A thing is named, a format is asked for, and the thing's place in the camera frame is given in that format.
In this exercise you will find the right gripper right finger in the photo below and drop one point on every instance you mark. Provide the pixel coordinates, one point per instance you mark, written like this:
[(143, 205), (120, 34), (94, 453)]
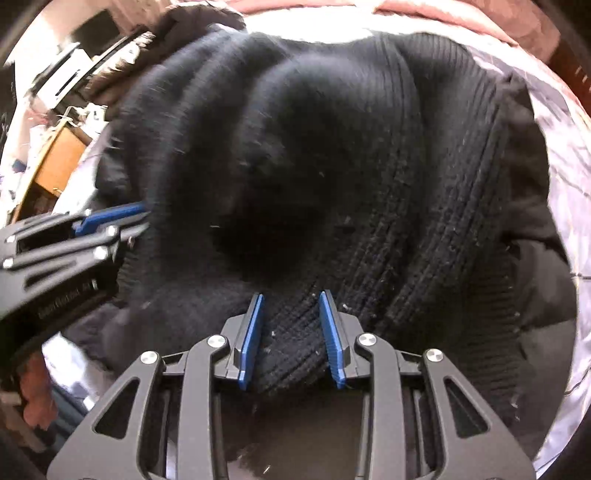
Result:
[(340, 331)]

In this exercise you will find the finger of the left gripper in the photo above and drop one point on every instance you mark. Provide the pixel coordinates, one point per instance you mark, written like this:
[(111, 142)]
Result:
[(79, 223), (110, 236)]

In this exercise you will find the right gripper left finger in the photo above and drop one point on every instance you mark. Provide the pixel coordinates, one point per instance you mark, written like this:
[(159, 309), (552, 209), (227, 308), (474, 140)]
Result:
[(243, 333)]

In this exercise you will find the black knit sweater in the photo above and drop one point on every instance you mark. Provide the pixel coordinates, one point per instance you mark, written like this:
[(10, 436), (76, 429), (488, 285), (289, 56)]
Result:
[(393, 171)]

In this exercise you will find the person's left hand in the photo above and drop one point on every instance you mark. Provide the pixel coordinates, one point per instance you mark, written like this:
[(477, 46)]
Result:
[(40, 409)]

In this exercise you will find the light blue bed sheet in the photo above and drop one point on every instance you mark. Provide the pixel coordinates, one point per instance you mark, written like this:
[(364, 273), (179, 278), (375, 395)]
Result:
[(316, 437)]

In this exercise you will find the wooden bedside cabinet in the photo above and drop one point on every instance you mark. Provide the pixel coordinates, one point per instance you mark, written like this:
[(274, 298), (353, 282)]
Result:
[(57, 160)]

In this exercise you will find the brown fur trimmed coat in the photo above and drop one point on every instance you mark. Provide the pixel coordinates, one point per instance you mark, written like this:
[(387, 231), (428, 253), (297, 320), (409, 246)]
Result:
[(178, 26)]

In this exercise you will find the pink quilted blanket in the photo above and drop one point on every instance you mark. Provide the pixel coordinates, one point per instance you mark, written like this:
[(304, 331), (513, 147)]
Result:
[(517, 23)]

